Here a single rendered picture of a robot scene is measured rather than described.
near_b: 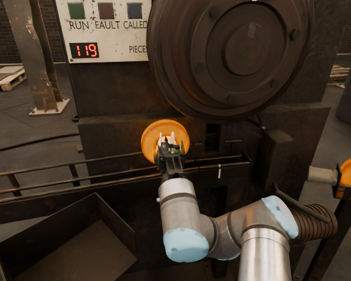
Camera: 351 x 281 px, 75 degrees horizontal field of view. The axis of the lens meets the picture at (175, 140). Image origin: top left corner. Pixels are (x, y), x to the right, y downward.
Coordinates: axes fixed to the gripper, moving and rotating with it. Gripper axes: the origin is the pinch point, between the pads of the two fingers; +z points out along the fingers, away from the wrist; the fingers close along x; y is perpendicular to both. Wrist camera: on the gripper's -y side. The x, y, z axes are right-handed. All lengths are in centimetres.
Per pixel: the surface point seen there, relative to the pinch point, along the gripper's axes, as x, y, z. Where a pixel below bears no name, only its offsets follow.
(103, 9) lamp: 15.5, 31.3, 21.5
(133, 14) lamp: 7.1, 30.0, 21.2
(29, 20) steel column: 123, -45, 248
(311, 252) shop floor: -83, -82, -19
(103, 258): 20.5, -16.8, -28.4
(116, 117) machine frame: 15.7, -0.7, 12.8
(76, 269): 27.3, -16.9, -30.2
